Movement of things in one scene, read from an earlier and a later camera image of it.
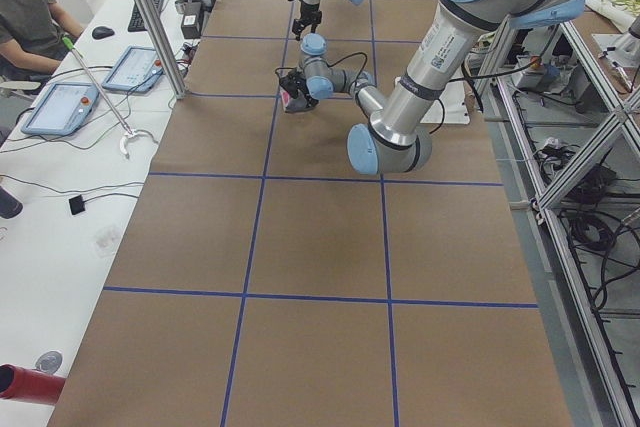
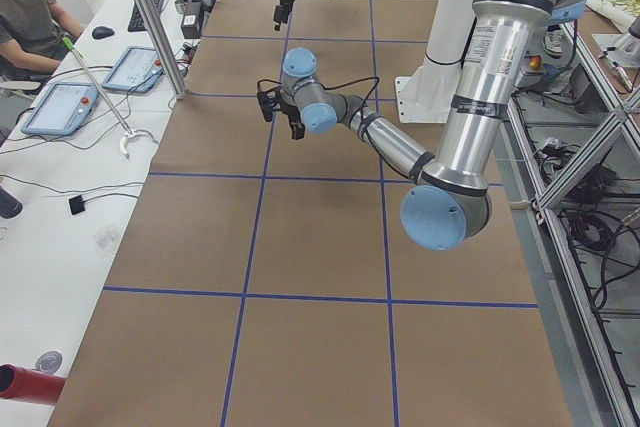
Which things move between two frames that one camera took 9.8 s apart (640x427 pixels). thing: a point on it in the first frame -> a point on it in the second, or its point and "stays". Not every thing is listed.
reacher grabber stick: x=130 y=133 stays
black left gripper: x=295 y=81 -> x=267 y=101
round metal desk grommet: x=49 y=362 stays
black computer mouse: x=102 y=32 stays
